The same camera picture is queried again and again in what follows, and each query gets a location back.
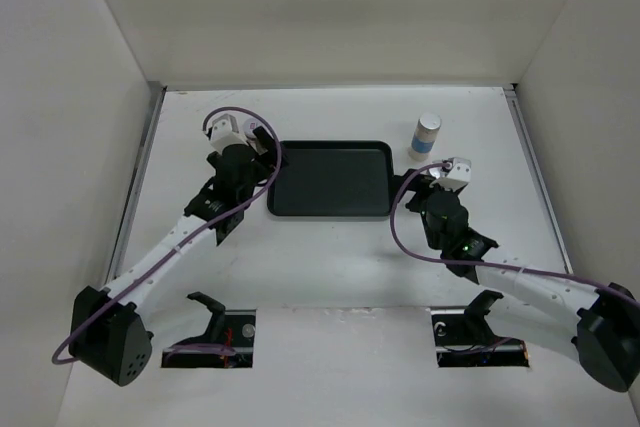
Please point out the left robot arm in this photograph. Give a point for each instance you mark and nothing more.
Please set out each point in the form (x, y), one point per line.
(111, 327)

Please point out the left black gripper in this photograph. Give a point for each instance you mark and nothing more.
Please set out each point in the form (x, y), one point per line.
(266, 163)

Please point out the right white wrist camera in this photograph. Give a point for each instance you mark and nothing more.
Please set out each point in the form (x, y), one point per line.
(457, 175)

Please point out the blue label shaker bottle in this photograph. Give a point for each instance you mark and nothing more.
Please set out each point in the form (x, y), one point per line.
(424, 136)

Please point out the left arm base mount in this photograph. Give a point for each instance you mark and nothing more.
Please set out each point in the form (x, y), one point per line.
(226, 342)

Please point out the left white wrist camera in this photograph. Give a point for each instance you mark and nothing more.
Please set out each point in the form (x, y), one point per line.
(224, 132)

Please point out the red label spice jar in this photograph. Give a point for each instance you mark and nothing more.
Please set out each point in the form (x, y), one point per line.
(249, 126)

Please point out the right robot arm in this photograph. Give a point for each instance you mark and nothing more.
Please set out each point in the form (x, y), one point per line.
(595, 325)

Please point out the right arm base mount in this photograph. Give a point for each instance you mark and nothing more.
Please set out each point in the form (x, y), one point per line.
(463, 338)

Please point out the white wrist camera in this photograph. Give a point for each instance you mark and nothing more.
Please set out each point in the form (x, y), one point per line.
(224, 132)
(457, 175)

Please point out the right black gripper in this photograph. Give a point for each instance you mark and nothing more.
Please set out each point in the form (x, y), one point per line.
(417, 181)

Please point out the black plastic tray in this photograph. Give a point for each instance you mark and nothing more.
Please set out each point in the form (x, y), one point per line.
(333, 178)

